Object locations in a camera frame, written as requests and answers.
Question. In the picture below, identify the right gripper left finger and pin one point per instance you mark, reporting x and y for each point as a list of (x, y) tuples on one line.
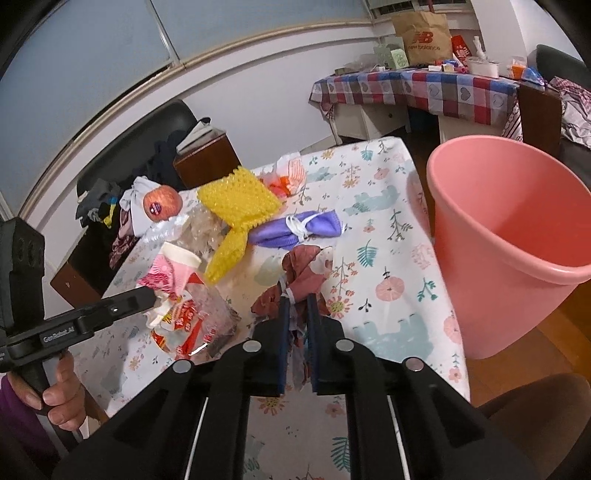
[(271, 361)]

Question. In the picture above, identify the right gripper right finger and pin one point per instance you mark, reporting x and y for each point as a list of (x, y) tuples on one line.
[(323, 333)]

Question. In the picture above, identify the red white snack bag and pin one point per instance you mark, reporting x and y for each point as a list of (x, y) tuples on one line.
[(195, 325)]

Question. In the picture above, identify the dark red wrapper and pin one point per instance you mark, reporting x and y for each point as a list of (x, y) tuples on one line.
[(305, 269)]

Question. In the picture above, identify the purple cloth bundle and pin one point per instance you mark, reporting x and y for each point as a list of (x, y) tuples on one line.
[(291, 230)]

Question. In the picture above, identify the clear crinkled plastic wrap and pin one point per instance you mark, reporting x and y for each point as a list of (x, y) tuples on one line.
[(202, 233)]

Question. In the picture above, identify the yellow spiky foam net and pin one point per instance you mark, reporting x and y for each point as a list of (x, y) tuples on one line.
[(242, 202)]

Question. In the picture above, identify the orange white plastic bag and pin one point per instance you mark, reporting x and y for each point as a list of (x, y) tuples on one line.
[(286, 177)]

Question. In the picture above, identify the pink plastic trash bin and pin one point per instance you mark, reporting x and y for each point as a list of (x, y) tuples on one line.
[(512, 236)]

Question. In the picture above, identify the left hand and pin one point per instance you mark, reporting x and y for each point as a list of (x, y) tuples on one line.
[(66, 397)]

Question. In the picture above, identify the floral tablecloth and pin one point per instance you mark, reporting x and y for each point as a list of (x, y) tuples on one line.
[(386, 288)]

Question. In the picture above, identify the white cloth garment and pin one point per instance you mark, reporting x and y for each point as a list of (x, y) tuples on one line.
[(132, 202)]

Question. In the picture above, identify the red apple with sticker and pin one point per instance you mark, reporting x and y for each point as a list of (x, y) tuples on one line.
[(161, 203)]

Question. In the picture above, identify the dark wooden side cabinet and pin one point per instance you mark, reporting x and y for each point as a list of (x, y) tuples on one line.
[(212, 158)]

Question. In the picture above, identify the black leather chair left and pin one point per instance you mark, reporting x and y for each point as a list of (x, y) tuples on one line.
[(147, 148)]

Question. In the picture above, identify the plaid checkered tablecloth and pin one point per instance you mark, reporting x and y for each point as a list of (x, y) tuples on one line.
[(464, 96)]

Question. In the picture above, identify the green tissue box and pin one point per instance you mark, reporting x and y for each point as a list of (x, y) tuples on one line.
[(391, 53)]

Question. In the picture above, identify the dark wooden armrest table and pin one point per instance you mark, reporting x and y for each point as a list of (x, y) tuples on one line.
[(541, 116)]

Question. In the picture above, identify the white bowl container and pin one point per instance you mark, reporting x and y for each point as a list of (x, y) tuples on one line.
[(483, 68)]

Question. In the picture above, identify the brown paper shopping bag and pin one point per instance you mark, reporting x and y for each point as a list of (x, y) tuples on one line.
[(426, 36)]

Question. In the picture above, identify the red snack packet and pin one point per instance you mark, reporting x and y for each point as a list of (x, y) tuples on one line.
[(460, 49)]

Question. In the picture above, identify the pile of patterned clothes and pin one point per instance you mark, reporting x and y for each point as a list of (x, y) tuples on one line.
[(576, 111)]

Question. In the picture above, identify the black leather sofa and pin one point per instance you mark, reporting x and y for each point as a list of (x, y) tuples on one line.
[(550, 63)]

